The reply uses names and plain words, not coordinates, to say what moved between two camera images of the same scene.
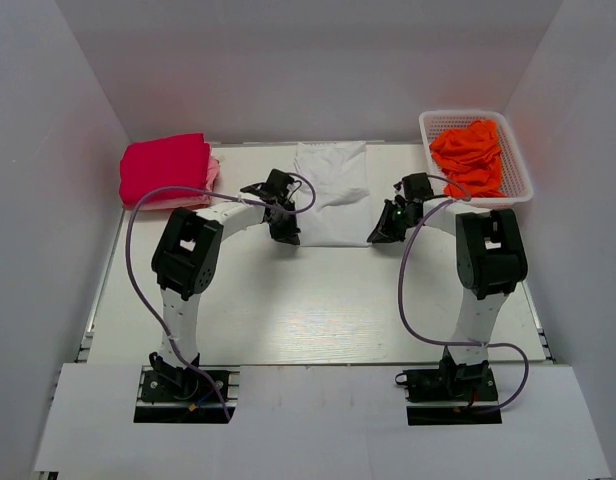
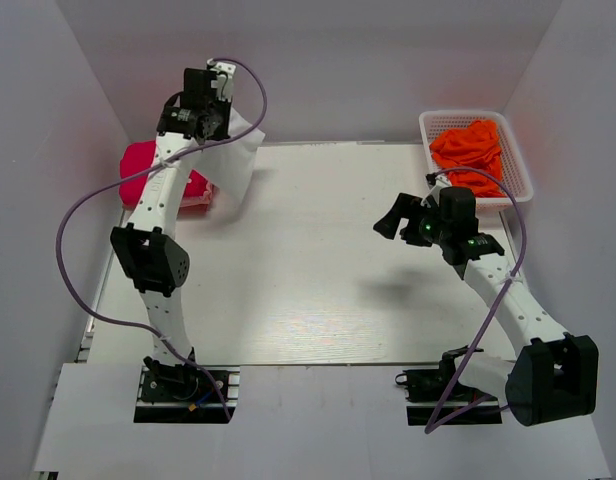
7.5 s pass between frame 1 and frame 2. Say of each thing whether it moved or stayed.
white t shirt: moved
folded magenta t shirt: stayed
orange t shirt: stayed
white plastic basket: stayed
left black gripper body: moved
